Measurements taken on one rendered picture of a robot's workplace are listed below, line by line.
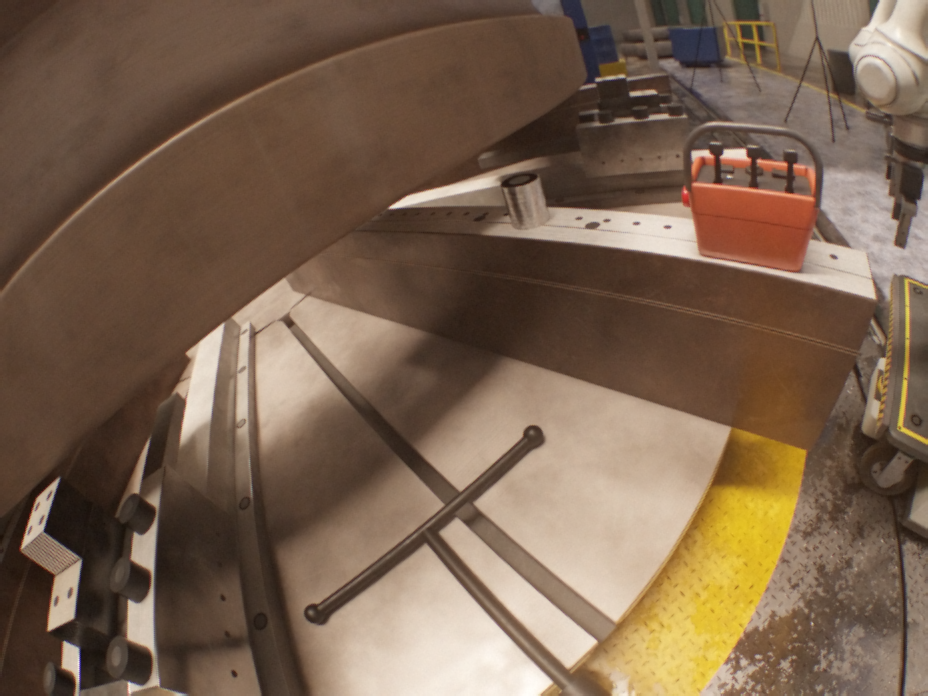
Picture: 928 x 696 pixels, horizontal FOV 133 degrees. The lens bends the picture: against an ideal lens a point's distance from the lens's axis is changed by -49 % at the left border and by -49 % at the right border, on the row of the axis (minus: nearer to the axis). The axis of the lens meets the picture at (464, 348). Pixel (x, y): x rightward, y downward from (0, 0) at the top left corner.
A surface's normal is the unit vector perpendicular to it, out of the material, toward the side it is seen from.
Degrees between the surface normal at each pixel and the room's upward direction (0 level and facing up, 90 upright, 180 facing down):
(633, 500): 0
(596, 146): 90
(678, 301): 90
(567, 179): 71
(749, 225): 97
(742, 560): 0
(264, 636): 0
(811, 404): 90
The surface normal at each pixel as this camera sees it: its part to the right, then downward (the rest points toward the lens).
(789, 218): -0.54, 0.74
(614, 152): -0.29, 0.69
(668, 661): -0.32, -0.72
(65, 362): 0.50, 0.42
